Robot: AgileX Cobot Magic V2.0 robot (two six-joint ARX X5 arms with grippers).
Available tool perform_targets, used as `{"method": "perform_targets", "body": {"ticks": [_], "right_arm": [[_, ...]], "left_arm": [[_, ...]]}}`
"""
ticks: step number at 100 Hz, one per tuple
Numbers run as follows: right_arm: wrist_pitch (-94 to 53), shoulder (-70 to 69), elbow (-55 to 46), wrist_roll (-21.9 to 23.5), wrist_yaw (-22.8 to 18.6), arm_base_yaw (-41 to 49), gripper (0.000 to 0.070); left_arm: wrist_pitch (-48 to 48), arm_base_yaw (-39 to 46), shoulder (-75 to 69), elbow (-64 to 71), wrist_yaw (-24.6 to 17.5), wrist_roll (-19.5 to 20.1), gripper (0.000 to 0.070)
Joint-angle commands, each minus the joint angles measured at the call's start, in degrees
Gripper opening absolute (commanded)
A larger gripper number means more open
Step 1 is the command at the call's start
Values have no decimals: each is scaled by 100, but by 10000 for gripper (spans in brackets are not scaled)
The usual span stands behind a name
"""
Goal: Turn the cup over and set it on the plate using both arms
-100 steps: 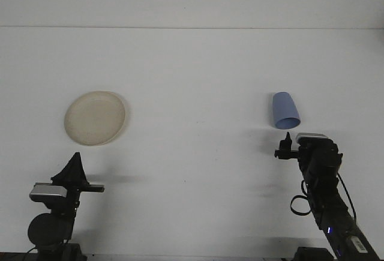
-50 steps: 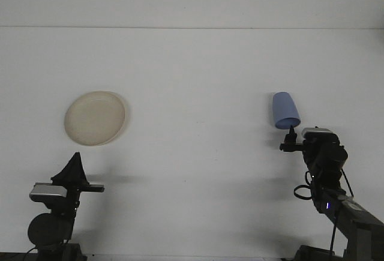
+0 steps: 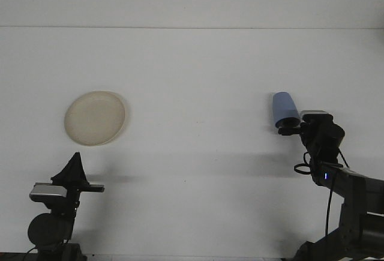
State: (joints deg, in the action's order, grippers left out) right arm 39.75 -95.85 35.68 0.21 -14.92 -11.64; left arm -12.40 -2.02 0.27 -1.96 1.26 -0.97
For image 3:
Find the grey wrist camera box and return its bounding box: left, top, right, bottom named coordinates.
left=29, top=183, right=67, bottom=202
left=299, top=110, right=329, bottom=122

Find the pale round plate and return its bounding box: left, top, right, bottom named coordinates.
left=64, top=90, right=127, bottom=147

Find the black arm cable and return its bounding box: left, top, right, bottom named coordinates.
left=293, top=149, right=350, bottom=238
left=23, top=245, right=40, bottom=257

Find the pale blue cup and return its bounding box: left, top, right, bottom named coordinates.
left=272, top=91, right=299, bottom=130

